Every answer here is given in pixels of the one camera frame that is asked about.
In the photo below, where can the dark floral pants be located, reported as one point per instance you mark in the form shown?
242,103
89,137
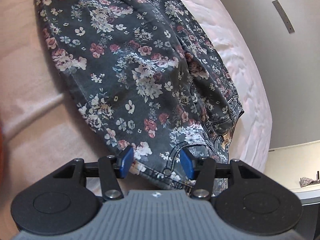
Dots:
140,67

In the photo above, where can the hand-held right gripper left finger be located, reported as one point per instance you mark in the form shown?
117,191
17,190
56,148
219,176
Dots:
126,162

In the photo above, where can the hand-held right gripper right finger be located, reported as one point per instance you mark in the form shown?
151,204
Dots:
187,163

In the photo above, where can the bed with polka-dot sheet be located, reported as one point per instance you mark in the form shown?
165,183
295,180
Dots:
225,42

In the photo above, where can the small patterned cloth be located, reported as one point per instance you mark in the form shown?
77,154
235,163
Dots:
307,182

